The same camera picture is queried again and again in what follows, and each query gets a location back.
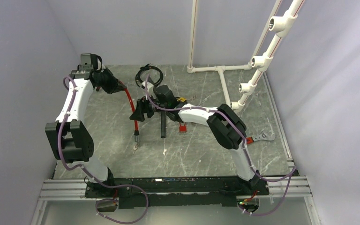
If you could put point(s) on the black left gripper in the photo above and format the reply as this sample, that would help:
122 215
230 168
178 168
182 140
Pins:
115 85

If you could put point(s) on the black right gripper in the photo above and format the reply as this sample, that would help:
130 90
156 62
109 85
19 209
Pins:
142 106

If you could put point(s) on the red cable bike lock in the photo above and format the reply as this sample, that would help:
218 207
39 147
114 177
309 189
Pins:
136 130

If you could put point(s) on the small silver keys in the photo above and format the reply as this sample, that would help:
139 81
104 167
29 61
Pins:
135 148

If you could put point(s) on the yellow padlock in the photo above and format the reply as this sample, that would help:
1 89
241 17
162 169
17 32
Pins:
181 100

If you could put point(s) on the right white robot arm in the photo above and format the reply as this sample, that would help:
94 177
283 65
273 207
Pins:
228 129

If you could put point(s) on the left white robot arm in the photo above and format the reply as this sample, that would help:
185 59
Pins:
68 137

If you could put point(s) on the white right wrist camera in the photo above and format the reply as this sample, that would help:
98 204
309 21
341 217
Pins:
147 85

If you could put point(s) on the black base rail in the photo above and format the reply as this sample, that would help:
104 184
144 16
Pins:
177 191

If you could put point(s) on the red handled wrench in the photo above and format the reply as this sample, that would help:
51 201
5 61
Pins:
261 137

